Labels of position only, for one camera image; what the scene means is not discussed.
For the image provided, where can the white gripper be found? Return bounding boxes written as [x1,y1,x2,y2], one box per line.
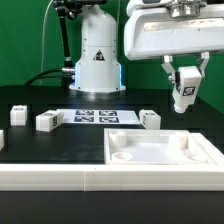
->
[124,5,224,83]

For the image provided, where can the white square tabletop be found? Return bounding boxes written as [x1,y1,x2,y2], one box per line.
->
[104,129,216,165]

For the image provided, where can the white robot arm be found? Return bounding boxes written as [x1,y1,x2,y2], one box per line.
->
[70,0,224,93]

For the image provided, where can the sheet with AprilTag markers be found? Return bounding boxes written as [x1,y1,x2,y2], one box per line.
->
[60,109,139,125]

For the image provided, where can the white block at left edge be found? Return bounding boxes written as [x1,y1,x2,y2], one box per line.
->
[0,130,4,151]

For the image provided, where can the white U-shaped obstacle fence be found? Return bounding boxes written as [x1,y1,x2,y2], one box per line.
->
[0,133,224,191]

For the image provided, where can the black camera stand pole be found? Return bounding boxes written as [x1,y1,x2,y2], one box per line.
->
[53,0,107,88]

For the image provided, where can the black and grey cables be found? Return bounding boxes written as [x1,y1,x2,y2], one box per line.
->
[23,0,76,87]

